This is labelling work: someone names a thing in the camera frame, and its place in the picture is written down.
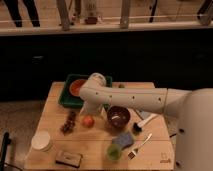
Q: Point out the green plastic tray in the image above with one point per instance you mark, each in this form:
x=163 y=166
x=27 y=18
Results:
x=66 y=99

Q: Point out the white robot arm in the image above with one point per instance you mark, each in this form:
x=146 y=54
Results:
x=194 y=108

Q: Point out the orange apple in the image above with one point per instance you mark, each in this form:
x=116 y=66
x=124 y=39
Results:
x=88 y=121

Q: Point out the green cucumber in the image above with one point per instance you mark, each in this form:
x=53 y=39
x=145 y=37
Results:
x=121 y=86

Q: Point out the dark rectangular block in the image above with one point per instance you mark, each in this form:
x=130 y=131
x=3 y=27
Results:
x=67 y=158

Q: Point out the dark grape bunch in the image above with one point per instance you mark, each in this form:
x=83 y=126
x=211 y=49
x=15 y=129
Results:
x=69 y=124

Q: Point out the black stand at left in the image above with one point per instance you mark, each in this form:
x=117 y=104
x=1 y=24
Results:
x=3 y=151

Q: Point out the white handled black brush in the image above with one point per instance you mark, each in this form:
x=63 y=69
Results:
x=137 y=127

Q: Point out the white paper cup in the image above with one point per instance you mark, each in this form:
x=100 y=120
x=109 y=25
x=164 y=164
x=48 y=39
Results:
x=41 y=141

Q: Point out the green plastic cup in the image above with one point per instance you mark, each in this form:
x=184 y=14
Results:
x=113 y=152

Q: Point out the grey spatula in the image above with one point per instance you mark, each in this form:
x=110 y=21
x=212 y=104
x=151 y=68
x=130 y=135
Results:
x=143 y=114

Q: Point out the silver fork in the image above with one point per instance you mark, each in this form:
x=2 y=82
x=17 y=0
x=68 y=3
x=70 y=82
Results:
x=135 y=150

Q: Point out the dark red bowl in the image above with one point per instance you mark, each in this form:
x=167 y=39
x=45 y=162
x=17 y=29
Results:
x=118 y=117

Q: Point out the orange bowl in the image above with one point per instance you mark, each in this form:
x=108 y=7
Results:
x=75 y=86

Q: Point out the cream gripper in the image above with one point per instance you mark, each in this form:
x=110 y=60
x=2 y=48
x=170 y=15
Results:
x=91 y=108

